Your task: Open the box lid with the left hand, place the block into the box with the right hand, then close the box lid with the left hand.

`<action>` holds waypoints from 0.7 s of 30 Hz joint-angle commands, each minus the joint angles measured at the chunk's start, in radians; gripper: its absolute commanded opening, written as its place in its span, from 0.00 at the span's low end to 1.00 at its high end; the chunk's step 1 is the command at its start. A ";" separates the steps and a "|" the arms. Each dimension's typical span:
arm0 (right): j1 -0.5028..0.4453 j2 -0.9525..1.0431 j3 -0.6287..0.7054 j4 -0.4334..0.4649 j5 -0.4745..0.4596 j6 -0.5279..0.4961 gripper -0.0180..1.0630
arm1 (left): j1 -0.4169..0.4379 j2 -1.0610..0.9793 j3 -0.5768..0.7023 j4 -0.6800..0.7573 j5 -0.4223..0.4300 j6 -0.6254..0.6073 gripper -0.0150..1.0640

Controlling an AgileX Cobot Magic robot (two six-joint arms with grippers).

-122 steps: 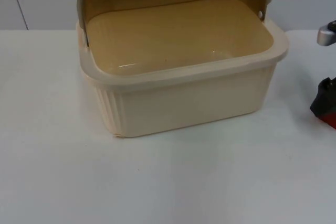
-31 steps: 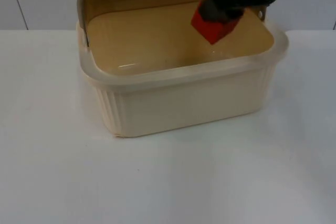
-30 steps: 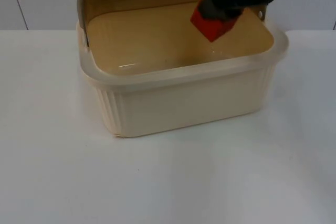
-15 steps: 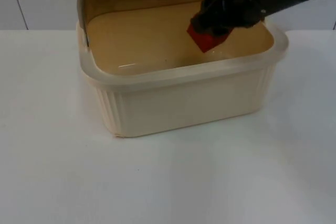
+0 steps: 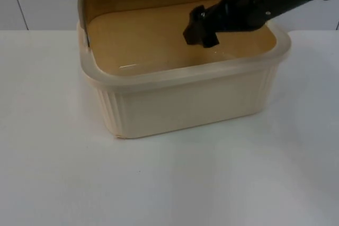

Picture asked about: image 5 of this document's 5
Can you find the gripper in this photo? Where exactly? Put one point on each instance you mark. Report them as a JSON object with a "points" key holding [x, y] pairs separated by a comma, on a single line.
{"points": [[238, 11]]}

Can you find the cream box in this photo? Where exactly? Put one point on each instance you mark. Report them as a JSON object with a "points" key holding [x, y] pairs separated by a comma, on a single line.
{"points": [[185, 104]]}

